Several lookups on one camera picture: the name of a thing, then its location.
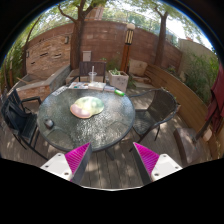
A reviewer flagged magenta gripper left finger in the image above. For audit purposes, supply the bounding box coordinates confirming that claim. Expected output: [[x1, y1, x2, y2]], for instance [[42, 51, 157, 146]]
[[41, 143, 92, 185]]

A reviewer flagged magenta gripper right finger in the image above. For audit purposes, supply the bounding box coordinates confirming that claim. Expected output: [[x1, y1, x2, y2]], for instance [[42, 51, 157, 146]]
[[133, 142, 182, 185]]

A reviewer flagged white square planter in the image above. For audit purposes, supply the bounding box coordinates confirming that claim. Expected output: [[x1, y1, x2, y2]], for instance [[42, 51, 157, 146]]
[[108, 69, 129, 92]]

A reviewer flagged dark chair behind table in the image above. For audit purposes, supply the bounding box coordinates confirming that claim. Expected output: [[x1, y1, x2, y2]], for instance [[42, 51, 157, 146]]
[[79, 61, 106, 81]]

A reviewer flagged round glass patio table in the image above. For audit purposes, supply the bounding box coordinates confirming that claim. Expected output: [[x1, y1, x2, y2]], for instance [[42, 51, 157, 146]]
[[37, 88, 135, 152]]

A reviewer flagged black mesh chair right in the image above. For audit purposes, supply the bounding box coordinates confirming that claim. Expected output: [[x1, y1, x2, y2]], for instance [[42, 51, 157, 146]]
[[131, 88, 177, 143]]

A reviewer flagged wooden lamp post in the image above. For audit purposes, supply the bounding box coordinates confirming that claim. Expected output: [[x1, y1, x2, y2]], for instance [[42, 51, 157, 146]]
[[120, 23, 135, 71]]

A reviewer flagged pastel mouse pad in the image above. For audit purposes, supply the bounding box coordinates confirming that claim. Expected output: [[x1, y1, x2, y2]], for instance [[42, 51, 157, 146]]
[[70, 96, 104, 119]]

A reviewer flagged tree trunk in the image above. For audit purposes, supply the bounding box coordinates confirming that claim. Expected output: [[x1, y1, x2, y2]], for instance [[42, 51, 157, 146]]
[[154, 5, 169, 67], [58, 0, 108, 70]]

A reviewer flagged tree trunk left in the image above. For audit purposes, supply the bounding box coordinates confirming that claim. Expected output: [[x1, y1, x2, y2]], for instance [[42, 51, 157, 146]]
[[58, 0, 108, 70]]

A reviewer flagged white book on table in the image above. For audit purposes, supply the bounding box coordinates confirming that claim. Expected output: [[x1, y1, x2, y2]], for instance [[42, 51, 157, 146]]
[[88, 82, 106, 91]]

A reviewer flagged grey computer mouse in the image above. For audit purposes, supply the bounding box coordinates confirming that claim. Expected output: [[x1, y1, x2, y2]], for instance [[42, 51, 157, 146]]
[[44, 119, 54, 129]]

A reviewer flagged curved wooden bench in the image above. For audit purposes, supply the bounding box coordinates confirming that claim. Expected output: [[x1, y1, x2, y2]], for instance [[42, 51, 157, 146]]
[[145, 64, 224, 159]]

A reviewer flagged tree trunk right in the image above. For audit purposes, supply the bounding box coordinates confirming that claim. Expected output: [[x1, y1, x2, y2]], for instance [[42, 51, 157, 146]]
[[154, 5, 169, 67]]

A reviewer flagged flat box on table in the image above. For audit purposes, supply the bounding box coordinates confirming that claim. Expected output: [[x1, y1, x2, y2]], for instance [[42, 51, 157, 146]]
[[68, 82, 88, 89]]

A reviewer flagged remote control on table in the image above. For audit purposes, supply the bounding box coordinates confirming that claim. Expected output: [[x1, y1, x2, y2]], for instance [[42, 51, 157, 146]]
[[52, 86, 68, 96]]

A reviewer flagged green marker pen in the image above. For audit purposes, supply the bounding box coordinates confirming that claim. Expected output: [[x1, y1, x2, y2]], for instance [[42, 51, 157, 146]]
[[114, 90, 125, 96]]

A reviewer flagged clear plastic cup with straw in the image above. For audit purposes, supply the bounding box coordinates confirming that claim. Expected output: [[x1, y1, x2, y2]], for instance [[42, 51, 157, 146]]
[[88, 66, 97, 83]]

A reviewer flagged black chair left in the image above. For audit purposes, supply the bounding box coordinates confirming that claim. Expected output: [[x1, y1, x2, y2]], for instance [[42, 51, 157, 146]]
[[1, 89, 46, 159]]

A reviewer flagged folded red umbrella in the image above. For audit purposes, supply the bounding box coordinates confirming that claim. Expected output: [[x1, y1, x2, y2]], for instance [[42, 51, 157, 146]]
[[195, 64, 224, 140]]

